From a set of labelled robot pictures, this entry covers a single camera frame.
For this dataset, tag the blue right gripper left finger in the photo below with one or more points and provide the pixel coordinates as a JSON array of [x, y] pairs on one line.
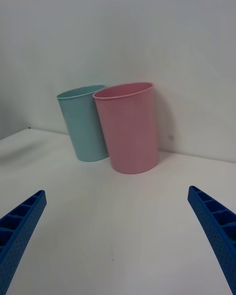
[[19, 238]]

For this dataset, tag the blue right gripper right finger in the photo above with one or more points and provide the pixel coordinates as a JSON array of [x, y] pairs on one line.
[[218, 231]]

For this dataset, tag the pale blue plastic bin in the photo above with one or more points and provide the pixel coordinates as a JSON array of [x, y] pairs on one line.
[[81, 125]]

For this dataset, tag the pink plastic bin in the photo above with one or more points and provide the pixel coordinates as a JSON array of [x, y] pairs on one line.
[[130, 132]]

